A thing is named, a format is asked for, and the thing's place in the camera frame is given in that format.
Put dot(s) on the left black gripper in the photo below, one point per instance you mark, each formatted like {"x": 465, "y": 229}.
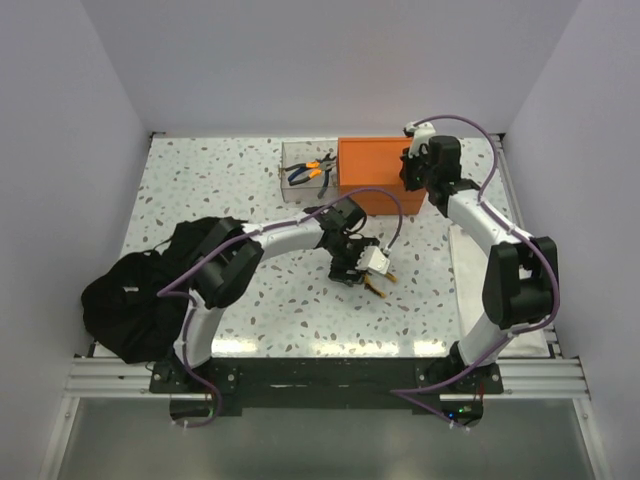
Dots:
{"x": 339, "y": 272}

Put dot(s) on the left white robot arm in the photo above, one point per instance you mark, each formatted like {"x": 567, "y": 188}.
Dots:
{"x": 227, "y": 259}

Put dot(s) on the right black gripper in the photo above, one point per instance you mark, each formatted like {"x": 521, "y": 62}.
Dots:
{"x": 408, "y": 164}

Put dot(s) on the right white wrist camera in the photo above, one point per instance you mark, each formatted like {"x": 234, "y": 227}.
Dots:
{"x": 419, "y": 133}

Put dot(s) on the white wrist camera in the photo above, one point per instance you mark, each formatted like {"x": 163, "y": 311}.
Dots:
{"x": 373, "y": 260}
{"x": 419, "y": 133}

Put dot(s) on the aluminium frame rail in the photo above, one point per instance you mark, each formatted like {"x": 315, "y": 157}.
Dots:
{"x": 106, "y": 378}

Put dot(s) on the orange-black combination pliers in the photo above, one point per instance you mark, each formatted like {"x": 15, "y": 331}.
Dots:
{"x": 307, "y": 167}

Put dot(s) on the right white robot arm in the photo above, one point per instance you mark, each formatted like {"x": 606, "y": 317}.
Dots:
{"x": 520, "y": 285}

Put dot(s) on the black drawstring fabric bag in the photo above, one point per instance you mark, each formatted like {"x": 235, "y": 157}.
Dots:
{"x": 121, "y": 309}

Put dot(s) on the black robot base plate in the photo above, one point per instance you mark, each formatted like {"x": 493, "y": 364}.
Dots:
{"x": 316, "y": 383}

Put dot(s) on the orange-black long-nose pliers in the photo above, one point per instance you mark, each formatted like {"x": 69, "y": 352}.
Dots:
{"x": 375, "y": 283}

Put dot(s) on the orange storage box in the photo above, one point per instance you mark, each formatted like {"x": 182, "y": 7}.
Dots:
{"x": 376, "y": 162}

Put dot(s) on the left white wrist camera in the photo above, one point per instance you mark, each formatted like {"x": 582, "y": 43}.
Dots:
{"x": 373, "y": 260}

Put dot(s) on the white folded cloth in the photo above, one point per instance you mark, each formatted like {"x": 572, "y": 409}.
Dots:
{"x": 469, "y": 264}

